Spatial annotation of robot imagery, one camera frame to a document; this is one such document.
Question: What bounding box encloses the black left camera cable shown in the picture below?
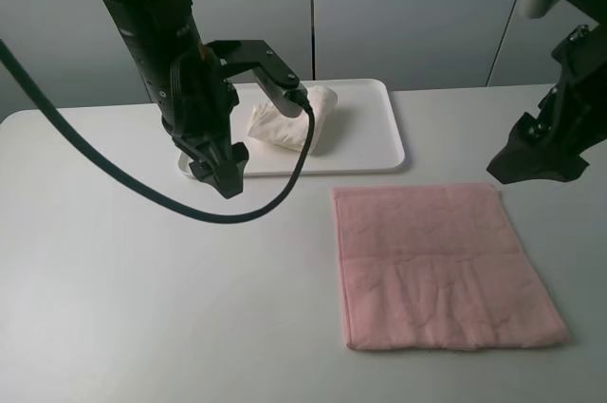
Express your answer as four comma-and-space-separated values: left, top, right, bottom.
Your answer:
0, 40, 317, 224

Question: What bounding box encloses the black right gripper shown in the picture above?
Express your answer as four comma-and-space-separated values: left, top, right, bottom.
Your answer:
487, 25, 606, 184

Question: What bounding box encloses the white plastic tray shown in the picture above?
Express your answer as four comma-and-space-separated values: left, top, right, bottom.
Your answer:
230, 79, 405, 178

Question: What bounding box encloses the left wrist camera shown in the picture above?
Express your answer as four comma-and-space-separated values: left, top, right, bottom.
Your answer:
201, 39, 314, 119

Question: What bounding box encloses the pink towel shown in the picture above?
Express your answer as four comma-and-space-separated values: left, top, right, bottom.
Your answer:
332, 183, 570, 351

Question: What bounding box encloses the white towel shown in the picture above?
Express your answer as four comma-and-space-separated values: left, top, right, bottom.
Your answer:
248, 85, 338, 154

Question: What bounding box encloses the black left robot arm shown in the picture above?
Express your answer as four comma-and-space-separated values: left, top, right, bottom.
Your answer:
102, 0, 248, 198

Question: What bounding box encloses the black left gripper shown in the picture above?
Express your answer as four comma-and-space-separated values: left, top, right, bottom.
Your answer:
166, 54, 249, 198

